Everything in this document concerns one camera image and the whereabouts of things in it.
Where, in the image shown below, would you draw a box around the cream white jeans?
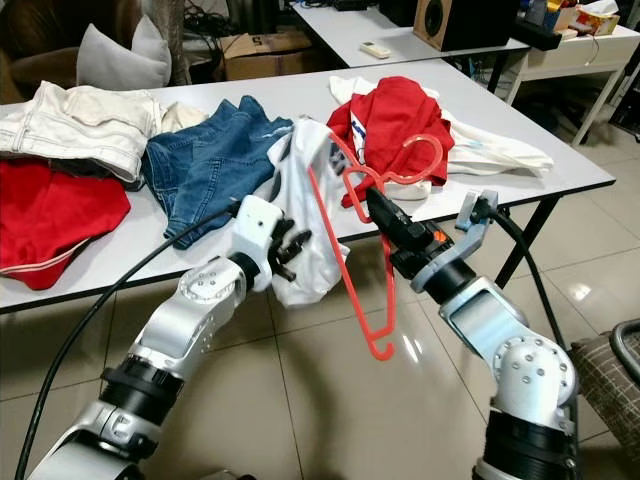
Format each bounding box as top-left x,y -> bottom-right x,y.
0,80 -> 161,186

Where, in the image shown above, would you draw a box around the blue denim jeans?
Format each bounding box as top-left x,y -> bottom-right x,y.
145,95 -> 296,251

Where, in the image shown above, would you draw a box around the white side desk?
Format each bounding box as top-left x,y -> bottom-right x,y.
505,15 -> 640,151

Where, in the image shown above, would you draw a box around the brown leather armchair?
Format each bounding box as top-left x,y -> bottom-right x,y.
0,0 -> 151,101

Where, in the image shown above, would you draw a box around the white table with remote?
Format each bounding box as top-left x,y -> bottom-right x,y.
290,0 -> 531,106

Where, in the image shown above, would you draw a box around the red garment with white trim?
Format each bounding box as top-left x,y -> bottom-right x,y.
0,158 -> 146,291

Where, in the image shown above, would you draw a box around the white shirt with black marks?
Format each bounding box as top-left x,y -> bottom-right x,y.
265,115 -> 361,308

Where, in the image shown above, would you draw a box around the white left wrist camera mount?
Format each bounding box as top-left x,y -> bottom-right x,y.
232,195 -> 286,291

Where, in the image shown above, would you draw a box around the light grey pillow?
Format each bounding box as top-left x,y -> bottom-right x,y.
75,15 -> 171,91

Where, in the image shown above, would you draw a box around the grey-blue right wrist camera mount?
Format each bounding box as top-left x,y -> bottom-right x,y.
420,190 -> 501,296

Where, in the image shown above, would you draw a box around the wooden speaker box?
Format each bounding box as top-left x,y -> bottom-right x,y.
412,0 -> 521,53

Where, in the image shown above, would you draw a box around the white table with black legs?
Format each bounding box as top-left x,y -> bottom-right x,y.
0,58 -> 616,311

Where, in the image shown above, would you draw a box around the red plastic hanger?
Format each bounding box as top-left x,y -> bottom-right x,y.
305,133 -> 447,361

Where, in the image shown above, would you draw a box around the red shirt with white label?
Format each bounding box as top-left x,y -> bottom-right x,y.
328,75 -> 454,196

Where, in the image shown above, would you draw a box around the open brown cardboard box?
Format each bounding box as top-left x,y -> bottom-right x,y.
220,32 -> 311,83

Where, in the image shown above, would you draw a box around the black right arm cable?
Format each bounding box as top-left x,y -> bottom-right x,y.
490,203 -> 576,351

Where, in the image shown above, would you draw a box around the brown checked fabric chair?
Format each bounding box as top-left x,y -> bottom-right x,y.
570,320 -> 640,466

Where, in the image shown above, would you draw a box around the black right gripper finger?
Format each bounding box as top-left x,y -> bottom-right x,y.
371,213 -> 410,262
365,187 -> 424,246

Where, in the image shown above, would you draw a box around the beige folded garment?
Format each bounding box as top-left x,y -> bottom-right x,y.
157,100 -> 211,136

